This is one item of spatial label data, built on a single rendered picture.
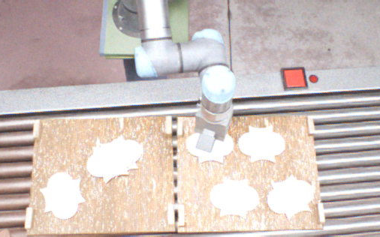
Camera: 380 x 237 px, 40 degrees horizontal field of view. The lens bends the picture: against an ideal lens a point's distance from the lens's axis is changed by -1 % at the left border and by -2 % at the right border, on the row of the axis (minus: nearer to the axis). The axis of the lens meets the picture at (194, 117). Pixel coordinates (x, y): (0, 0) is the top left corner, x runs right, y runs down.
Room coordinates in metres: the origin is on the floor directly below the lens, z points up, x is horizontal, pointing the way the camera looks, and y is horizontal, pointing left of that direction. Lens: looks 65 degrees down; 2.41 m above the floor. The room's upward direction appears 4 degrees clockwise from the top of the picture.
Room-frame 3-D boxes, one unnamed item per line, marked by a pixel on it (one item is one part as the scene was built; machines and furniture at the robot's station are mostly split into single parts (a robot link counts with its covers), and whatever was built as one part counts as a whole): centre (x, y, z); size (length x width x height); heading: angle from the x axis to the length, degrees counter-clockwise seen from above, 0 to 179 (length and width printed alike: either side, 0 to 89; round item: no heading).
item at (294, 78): (0.84, -0.31, 0.92); 0.06 x 0.06 x 0.01; 9
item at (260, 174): (0.52, -0.17, 0.93); 0.41 x 0.35 x 0.02; 95
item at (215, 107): (0.59, -0.05, 1.29); 0.09 x 0.08 x 0.11; 13
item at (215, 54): (0.69, -0.01, 1.29); 0.11 x 0.11 x 0.08; 13
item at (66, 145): (0.48, 0.25, 0.93); 0.41 x 0.35 x 0.02; 96
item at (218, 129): (0.57, -0.04, 1.13); 0.12 x 0.09 x 0.16; 163
